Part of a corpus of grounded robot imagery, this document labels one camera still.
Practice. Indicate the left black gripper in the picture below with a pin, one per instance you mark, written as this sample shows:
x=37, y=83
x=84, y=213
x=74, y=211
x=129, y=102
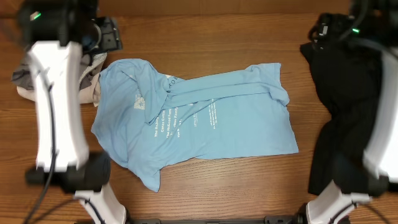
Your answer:
x=112, y=41

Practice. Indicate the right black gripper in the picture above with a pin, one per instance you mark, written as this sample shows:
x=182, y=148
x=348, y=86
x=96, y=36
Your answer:
x=337, y=25

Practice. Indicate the light blue printed t-shirt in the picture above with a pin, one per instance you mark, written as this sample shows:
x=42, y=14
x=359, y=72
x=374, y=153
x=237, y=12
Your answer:
x=147, y=120

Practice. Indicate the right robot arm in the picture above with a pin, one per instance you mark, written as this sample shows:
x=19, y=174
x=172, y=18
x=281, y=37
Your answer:
x=373, y=26

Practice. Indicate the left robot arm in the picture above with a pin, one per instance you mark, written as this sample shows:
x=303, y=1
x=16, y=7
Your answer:
x=57, y=35

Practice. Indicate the grey folded trousers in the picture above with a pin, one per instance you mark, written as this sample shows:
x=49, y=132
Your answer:
x=89, y=67

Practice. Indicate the black t-shirt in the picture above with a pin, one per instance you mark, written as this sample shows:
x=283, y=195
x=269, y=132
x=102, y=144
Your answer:
x=348, y=83

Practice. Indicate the white folded garment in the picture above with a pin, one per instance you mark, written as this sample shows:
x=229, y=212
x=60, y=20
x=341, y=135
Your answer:
x=90, y=94

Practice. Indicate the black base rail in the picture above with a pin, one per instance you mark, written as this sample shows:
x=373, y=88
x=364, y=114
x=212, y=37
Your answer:
x=284, y=219

